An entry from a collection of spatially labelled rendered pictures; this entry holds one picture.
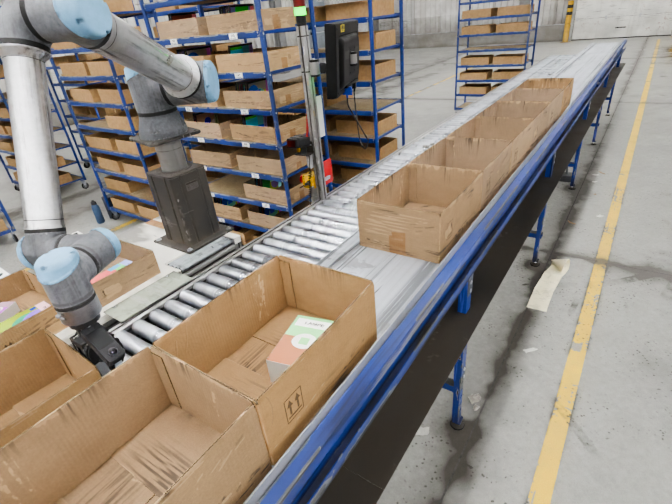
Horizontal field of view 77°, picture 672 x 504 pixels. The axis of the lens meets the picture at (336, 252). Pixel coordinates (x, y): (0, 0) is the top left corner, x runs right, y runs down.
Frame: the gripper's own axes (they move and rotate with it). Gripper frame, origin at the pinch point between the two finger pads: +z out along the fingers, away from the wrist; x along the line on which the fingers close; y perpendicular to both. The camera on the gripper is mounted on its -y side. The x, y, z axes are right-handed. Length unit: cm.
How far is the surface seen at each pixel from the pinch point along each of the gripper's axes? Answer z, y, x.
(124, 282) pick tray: 1, 45, -30
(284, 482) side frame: -11, -63, 3
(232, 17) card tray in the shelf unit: -81, 92, -154
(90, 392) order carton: -23.7, -29.1, 13.4
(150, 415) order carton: -9.9, -29.3, 6.2
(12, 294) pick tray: 3, 83, -5
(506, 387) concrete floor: 80, -75, -122
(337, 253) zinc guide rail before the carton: -9, -26, -68
